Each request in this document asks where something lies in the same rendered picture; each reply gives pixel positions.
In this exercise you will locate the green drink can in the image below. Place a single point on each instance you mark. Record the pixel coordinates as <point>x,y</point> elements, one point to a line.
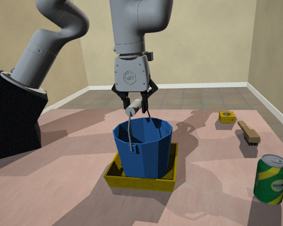
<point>268,187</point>

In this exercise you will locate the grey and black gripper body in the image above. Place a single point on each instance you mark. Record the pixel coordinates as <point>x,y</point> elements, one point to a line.
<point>131,73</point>

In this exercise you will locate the yellow square tray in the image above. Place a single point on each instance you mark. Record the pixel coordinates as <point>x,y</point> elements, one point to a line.
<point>115,176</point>

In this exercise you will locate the tan wooden brush with black bristles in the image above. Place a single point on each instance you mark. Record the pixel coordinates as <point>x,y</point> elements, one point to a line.
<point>250,135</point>

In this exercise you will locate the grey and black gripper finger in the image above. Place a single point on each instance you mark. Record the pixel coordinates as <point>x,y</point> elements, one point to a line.
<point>145,95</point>
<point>123,96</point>

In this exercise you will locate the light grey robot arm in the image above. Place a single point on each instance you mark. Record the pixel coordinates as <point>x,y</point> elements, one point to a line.
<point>131,19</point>

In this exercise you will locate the blue bucket with grey wire handle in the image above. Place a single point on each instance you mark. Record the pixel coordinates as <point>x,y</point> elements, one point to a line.
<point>143,144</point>

